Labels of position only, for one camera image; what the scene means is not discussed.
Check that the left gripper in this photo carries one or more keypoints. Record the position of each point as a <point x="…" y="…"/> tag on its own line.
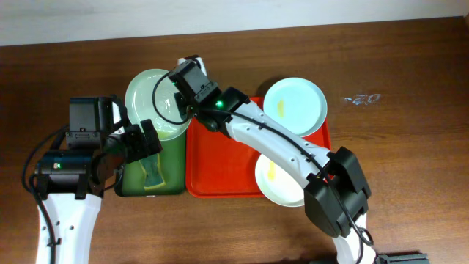
<point x="143" y="140"/>

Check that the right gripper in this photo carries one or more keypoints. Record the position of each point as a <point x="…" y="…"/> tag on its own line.
<point x="188" y="102"/>

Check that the green yellow sponge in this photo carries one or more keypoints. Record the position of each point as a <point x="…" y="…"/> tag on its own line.
<point x="151" y="167"/>

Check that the pale green plate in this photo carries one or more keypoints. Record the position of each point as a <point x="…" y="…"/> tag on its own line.
<point x="139" y="103"/>

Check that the white plate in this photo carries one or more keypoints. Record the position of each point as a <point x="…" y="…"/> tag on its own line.
<point x="277" y="185"/>

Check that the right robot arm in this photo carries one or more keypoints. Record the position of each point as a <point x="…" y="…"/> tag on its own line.
<point x="335" y="189"/>

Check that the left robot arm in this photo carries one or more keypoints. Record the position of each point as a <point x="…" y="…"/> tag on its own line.
<point x="69" y="181"/>

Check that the dark green tray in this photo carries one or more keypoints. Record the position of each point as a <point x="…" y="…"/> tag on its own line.
<point x="170" y="165"/>

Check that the light blue plate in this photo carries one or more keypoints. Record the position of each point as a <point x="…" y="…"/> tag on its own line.
<point x="297" y="104"/>

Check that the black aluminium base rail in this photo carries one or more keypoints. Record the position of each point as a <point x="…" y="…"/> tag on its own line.
<point x="402" y="259"/>

